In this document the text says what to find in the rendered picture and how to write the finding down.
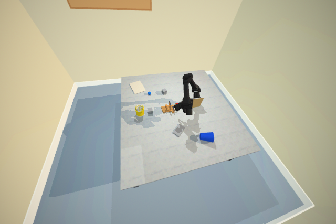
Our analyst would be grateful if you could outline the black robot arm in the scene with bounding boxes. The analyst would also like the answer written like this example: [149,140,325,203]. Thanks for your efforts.
[181,73,201,115]

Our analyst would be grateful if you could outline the yellow mug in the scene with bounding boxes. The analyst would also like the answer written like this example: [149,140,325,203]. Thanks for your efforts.
[135,105,144,117]

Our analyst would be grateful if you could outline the blue cylinder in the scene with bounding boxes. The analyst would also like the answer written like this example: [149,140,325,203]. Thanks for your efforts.
[200,132,214,143]

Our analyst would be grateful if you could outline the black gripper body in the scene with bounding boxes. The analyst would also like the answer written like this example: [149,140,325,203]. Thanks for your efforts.
[174,102,183,111]

